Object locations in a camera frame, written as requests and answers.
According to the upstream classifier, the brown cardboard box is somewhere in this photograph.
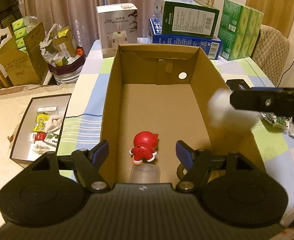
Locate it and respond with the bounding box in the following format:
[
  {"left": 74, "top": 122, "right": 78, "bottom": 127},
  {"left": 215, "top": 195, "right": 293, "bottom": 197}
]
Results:
[{"left": 100, "top": 44, "right": 264, "bottom": 185}]

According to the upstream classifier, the round bin with trash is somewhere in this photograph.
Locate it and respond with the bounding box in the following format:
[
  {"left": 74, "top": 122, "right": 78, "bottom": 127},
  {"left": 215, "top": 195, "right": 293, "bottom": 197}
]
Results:
[{"left": 40, "top": 23, "right": 86, "bottom": 85}]

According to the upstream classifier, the green tissue pack stack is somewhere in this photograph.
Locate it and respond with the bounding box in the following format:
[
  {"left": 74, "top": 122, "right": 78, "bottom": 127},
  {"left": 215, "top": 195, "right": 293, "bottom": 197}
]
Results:
[{"left": 218, "top": 0, "right": 264, "bottom": 61}]

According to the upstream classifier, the white humidifier box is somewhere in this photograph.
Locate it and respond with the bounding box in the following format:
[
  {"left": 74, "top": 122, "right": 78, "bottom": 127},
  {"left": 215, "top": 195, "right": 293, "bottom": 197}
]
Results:
[{"left": 97, "top": 3, "right": 138, "bottom": 57}]

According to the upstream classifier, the shallow tray with items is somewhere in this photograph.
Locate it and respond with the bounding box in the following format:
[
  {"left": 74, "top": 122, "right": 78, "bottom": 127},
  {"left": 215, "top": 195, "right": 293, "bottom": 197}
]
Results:
[{"left": 10, "top": 93, "right": 71, "bottom": 167}]

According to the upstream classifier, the clear plastic swab packet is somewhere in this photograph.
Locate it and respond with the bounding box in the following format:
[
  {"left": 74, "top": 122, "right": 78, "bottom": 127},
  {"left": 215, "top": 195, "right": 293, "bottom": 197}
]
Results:
[{"left": 261, "top": 112, "right": 294, "bottom": 139}]

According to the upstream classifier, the checked tablecloth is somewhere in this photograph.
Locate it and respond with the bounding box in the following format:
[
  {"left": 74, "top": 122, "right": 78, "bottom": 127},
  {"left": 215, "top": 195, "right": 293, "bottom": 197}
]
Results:
[{"left": 58, "top": 49, "right": 294, "bottom": 225}]

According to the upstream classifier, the red toy figure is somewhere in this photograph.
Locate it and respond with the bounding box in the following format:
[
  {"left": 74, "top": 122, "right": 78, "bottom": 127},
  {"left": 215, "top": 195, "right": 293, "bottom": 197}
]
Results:
[{"left": 130, "top": 131, "right": 159, "bottom": 165}]

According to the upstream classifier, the quilted beige chair cover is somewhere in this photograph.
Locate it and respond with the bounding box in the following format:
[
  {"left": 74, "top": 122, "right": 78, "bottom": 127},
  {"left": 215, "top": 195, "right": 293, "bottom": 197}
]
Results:
[{"left": 251, "top": 24, "right": 290, "bottom": 86}]

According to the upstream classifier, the open cardboard carton floor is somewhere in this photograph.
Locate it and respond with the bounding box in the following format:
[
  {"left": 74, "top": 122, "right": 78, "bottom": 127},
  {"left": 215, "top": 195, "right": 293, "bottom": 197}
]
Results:
[{"left": 0, "top": 17, "right": 49, "bottom": 86}]

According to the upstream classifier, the blue product box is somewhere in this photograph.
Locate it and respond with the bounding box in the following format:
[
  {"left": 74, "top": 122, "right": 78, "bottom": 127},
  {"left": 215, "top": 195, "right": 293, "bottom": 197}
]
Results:
[{"left": 148, "top": 18, "right": 222, "bottom": 60}]

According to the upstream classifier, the clear plastic cup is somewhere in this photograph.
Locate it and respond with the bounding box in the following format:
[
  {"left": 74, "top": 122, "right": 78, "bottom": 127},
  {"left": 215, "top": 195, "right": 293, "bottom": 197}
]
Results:
[{"left": 129, "top": 163, "right": 160, "bottom": 184}]

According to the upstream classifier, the black power cable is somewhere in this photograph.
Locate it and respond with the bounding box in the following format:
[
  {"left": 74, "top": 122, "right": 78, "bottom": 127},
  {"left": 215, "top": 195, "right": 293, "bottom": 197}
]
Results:
[{"left": 277, "top": 38, "right": 294, "bottom": 87}]

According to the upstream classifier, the green product box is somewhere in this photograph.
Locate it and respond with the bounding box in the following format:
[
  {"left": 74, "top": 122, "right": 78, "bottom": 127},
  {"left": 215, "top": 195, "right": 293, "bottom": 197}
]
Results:
[{"left": 154, "top": 0, "right": 219, "bottom": 38}]

